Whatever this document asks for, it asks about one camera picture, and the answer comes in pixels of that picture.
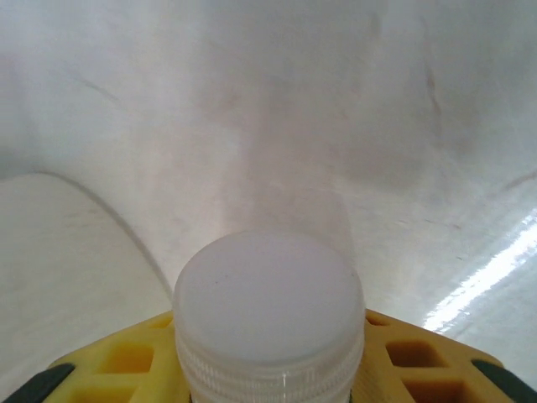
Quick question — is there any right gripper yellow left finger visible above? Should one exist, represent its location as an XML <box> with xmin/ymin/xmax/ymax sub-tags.
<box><xmin>16</xmin><ymin>310</ymin><xmax>192</xmax><ymax>403</ymax></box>

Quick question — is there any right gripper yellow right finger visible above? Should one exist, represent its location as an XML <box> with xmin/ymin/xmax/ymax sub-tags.
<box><xmin>350</xmin><ymin>309</ymin><xmax>524</xmax><ymax>403</ymax></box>

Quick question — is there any clear bottle translucent white cap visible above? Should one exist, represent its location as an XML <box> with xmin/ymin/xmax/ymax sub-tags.
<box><xmin>172</xmin><ymin>229</ymin><xmax>366</xmax><ymax>403</ymax></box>

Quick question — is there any round beige bin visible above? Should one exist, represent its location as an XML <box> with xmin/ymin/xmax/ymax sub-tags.
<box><xmin>0</xmin><ymin>0</ymin><xmax>537</xmax><ymax>403</ymax></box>

